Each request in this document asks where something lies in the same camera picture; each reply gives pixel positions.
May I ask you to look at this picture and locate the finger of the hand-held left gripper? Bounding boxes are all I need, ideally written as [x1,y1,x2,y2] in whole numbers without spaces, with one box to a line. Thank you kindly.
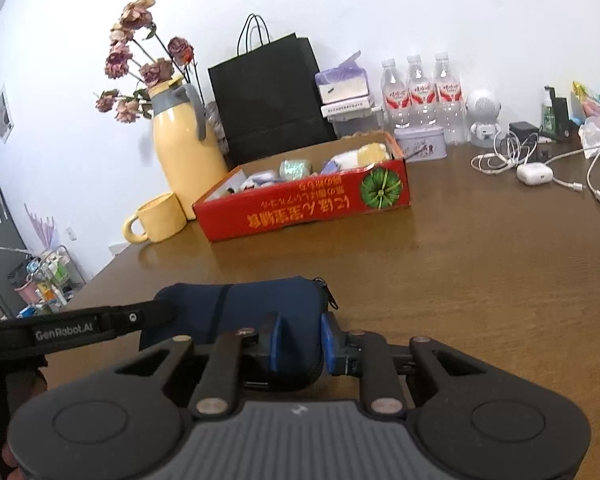
[106,300,177,334]

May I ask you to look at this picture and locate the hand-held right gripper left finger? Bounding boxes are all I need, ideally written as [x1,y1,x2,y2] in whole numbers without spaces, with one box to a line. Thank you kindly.
[114,314,282,420]

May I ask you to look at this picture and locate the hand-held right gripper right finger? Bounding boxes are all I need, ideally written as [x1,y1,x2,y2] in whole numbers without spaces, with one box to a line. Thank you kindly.
[320,312,487,417]

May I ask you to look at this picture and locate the purple fluffy scrunchie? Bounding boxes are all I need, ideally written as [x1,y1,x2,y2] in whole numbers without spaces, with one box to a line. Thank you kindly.
[245,171,282,189]

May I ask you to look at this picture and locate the black paper bag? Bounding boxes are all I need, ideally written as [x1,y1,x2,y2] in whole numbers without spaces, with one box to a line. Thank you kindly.
[208,14,337,168]

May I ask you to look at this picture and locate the white and yellow plush toy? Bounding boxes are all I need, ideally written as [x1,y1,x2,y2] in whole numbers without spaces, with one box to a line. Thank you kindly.
[322,144,392,173]

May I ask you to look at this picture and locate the teal glitter packet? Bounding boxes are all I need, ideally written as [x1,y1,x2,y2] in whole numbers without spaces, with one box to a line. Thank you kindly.
[280,159,312,181]

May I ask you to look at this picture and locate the flat white box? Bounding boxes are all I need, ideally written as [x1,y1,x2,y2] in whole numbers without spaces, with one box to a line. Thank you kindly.
[321,97,378,118]

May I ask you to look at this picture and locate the metal rolling cart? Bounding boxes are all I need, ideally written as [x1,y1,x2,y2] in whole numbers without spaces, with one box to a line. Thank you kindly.
[10,247,86,311]

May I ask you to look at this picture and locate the short white cable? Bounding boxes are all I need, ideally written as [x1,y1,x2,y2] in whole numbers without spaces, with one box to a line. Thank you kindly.
[550,175,586,193]

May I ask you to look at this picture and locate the yellow thermos jug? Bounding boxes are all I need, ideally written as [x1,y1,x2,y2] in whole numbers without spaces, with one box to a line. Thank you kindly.
[152,77,228,221]

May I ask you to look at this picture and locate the colourful snack packets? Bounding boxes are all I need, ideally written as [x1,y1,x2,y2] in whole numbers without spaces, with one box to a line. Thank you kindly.
[572,81,600,126]

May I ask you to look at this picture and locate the wall paper notice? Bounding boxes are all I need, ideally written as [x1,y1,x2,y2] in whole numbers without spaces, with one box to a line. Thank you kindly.
[0,87,15,143]

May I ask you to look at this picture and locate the clear plastic container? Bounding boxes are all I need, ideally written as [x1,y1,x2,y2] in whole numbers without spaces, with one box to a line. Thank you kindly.
[327,110,385,138]

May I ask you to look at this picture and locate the yellow ceramic mug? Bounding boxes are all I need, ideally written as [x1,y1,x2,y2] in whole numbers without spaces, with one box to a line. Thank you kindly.
[122,192,187,244]

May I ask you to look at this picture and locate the long white cable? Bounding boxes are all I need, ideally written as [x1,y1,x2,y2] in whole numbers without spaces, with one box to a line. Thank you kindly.
[545,130,600,204]

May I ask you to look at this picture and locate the white robot toy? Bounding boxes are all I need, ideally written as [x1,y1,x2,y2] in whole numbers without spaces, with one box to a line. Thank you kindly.
[466,89,503,148]

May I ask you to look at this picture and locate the crumpled clear plastic bag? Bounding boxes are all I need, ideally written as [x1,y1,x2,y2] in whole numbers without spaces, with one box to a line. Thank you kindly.
[579,117,600,159]

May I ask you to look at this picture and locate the black stand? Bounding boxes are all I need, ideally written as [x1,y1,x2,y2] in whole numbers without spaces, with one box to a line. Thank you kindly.
[552,97,571,136]

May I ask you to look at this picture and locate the navy zip pouch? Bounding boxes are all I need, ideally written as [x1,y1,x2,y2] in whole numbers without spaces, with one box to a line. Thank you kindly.
[140,276,341,393]

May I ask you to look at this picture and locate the green sanitizer bottle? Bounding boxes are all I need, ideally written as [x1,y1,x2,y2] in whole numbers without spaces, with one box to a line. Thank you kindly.
[540,86,561,133]

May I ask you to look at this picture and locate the black power adapter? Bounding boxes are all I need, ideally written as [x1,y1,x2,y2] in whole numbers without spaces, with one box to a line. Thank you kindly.
[509,121,541,146]

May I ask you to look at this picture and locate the white earbud case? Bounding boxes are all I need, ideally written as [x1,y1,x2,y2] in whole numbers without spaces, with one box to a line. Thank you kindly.
[517,162,554,186]

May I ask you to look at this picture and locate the purple dried grass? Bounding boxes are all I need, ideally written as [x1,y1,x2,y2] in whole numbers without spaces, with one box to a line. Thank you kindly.
[24,204,58,251]

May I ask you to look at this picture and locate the coiled white cable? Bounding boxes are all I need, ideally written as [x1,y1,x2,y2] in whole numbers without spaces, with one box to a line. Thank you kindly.
[471,132,538,176]

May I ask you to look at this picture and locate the dried pink flowers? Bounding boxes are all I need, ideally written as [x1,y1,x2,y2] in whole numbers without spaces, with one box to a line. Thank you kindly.
[94,0,196,123]

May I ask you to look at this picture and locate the grey tin box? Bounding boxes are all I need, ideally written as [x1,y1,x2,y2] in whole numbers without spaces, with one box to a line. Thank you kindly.
[394,127,447,163]

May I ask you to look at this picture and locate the red cardboard box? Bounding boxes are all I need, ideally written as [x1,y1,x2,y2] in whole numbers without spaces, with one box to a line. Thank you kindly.
[192,131,412,243]

